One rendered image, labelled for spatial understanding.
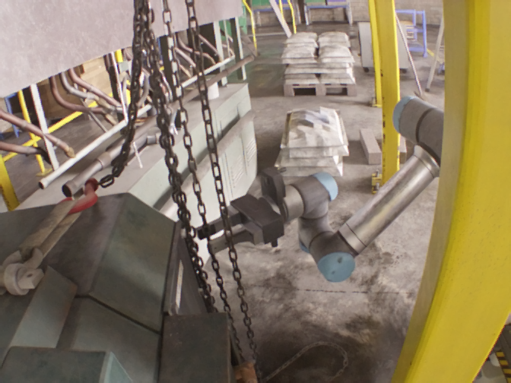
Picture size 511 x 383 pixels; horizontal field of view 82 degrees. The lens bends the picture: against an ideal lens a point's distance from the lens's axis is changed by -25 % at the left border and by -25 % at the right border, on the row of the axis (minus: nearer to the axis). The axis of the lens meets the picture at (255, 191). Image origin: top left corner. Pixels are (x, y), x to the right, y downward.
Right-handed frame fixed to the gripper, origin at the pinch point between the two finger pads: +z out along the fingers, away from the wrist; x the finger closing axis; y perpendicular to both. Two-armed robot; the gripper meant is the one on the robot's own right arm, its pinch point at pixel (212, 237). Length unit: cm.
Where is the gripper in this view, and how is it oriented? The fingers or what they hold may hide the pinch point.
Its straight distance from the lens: 78.5
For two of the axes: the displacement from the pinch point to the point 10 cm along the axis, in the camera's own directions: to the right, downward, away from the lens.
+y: 1.2, 8.7, 4.8
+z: -8.4, 3.5, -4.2
